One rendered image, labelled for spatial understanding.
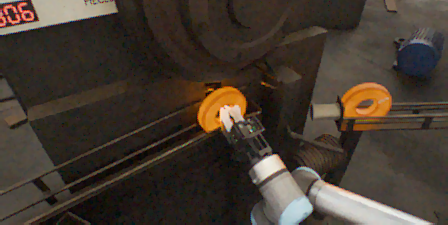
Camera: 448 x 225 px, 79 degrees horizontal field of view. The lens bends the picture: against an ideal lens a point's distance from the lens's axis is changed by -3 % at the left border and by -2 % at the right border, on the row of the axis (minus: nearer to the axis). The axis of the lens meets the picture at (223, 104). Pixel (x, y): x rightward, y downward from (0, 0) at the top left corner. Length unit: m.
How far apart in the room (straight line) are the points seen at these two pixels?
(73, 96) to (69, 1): 0.24
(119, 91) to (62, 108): 0.14
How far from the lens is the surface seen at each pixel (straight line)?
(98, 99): 0.75
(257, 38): 0.63
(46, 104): 0.79
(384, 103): 1.04
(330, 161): 1.09
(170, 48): 0.60
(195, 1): 0.51
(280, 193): 0.70
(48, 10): 0.68
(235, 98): 0.83
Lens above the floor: 1.29
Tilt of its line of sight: 39 degrees down
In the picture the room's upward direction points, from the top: straight up
